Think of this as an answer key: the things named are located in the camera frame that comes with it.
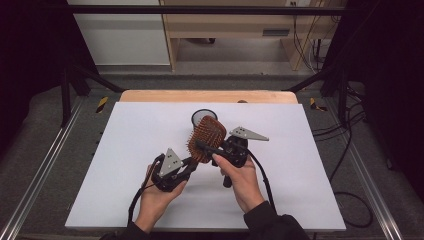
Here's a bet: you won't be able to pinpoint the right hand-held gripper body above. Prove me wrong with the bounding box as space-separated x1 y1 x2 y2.
219 126 270 189

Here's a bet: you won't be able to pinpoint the light wooden office desk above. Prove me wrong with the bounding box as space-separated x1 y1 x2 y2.
159 0 348 73

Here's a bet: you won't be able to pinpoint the brown paddle hairbrush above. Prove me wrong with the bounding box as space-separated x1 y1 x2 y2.
186 115 228 165

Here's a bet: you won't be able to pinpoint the black curtain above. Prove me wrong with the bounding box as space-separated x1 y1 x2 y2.
0 0 99 148
324 0 424 193

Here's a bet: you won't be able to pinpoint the yellow-black tape marker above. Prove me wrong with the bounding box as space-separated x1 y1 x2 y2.
308 97 328 113
95 96 110 115

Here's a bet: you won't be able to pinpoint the left hand-held gripper cable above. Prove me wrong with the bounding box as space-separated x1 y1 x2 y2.
127 153 166 226

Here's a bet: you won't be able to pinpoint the right hand-held gripper cable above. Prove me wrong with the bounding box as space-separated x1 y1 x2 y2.
246 149 278 214

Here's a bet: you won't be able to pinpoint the hand-held gripper cable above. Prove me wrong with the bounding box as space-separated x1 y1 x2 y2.
127 153 166 226
246 149 278 214

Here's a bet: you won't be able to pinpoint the person's right hand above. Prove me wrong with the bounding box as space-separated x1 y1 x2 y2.
211 153 266 215

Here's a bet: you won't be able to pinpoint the person's left hand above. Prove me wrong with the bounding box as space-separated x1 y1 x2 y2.
134 164 188 234

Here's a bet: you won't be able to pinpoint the aluminium floor rail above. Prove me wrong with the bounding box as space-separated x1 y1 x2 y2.
328 96 405 240
0 96 85 240

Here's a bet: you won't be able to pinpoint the black diagonal frame strut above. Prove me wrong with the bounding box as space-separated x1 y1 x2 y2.
283 65 350 125
60 62 125 128

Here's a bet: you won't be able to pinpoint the black mesh pen holder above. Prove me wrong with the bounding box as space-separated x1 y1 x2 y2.
190 108 219 129

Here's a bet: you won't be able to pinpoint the black cable bundle under desk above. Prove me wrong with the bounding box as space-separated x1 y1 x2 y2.
291 2 333 73

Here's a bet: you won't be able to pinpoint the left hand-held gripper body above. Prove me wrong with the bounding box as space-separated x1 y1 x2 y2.
151 148 194 193

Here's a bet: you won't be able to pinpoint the black floor cables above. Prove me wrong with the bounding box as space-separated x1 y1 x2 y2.
311 84 375 230

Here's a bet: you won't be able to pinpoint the dark rectangular desk tag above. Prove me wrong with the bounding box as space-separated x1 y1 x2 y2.
262 28 291 37

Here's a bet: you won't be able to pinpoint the black horizontal frame bar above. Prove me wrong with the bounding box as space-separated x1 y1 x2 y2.
43 4 352 16

